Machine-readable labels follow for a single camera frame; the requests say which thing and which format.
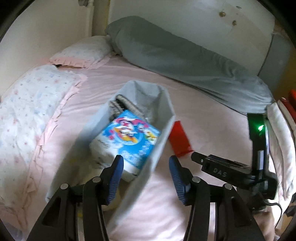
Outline red and white folded chairs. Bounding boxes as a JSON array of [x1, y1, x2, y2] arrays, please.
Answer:
[[280, 89, 296, 122]]

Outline near floral pink pillow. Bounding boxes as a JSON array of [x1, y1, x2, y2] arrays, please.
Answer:
[[1, 65, 87, 231]]

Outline grey-blue long bolster pillow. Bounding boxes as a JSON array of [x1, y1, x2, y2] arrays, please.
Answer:
[[105, 16, 274, 113]]

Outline far floral pink pillow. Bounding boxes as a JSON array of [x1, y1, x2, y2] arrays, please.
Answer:
[[49, 36, 113, 69]]

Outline black cable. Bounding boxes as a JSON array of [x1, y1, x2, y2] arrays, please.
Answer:
[[263, 200, 284, 232]]

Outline white folded blanket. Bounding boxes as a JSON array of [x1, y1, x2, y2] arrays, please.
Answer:
[[267, 102, 295, 199]]

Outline cream bed headboard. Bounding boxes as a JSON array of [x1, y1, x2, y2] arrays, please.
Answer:
[[1, 1, 94, 96]]

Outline blue cartoon tissue box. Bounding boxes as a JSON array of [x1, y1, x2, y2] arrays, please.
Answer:
[[89, 110, 161, 182]]

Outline pink bed sheet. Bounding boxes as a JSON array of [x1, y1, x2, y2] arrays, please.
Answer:
[[34, 55, 273, 241]]

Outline white wardrobe door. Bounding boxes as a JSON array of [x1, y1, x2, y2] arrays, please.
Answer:
[[108, 0, 275, 74]]

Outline red packet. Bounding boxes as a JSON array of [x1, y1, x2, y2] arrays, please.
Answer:
[[169, 120, 193, 157]]

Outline floral pink pillow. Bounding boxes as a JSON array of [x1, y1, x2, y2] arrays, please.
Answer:
[[1, 65, 87, 231], [49, 36, 113, 69]]

